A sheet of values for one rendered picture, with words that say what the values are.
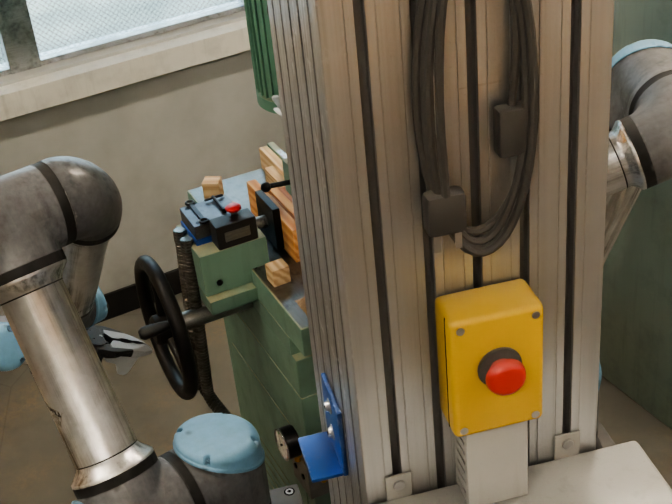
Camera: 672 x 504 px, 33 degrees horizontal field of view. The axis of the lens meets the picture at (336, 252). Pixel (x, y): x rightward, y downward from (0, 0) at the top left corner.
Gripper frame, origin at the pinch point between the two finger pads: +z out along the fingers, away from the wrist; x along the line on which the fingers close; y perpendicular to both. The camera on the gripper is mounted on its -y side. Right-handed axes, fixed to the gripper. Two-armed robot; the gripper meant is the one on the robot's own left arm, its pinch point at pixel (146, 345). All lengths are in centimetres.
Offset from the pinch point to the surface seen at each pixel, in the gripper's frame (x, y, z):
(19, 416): -108, 84, 25
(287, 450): 18.6, 7.7, 24.5
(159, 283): -5.0, -10.3, 0.6
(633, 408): -19, 10, 154
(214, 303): -4.5, -8.3, 12.5
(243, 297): -4.5, -10.5, 17.9
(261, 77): -9, -51, 7
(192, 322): -8.5, -1.8, 11.9
